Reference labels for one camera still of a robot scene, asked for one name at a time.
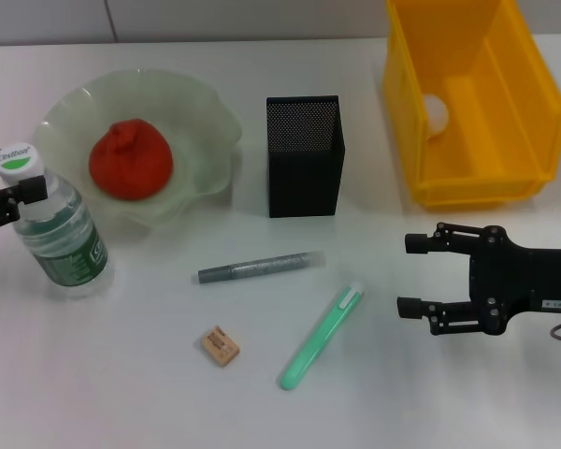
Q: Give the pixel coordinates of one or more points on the white paper ball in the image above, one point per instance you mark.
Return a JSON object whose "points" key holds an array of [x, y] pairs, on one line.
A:
{"points": [[437, 114]]}

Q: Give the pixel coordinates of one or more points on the clear green-label water bottle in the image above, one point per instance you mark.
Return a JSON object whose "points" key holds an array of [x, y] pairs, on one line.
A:
{"points": [[61, 243]]}

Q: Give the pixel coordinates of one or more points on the black mesh pen holder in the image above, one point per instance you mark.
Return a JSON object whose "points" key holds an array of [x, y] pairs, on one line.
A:
{"points": [[304, 182]]}

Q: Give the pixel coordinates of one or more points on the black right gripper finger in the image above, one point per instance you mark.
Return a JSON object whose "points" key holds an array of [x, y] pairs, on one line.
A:
{"points": [[407, 307], [416, 243]]}

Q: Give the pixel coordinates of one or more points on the grey marker pen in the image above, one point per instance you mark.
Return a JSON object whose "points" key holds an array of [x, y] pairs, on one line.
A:
{"points": [[262, 266]]}

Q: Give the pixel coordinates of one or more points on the pale green glass fruit plate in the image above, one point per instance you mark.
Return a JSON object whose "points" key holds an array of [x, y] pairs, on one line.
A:
{"points": [[196, 140]]}

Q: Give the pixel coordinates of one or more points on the orange fruit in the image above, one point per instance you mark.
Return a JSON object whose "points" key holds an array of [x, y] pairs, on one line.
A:
{"points": [[131, 163]]}

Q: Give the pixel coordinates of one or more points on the yellow plastic bin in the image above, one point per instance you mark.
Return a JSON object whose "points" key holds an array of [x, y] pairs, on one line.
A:
{"points": [[495, 140]]}

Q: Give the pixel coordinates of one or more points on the mint green pen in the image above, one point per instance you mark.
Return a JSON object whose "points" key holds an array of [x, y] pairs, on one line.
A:
{"points": [[318, 337]]}

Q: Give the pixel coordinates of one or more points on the beige eraser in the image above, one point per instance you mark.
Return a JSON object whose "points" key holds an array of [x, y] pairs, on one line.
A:
{"points": [[220, 347]]}

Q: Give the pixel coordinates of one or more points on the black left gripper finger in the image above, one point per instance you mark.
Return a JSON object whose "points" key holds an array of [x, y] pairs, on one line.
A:
{"points": [[30, 192]]}

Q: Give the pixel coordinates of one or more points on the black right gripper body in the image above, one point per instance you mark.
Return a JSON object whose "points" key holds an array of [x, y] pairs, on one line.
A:
{"points": [[523, 280]]}

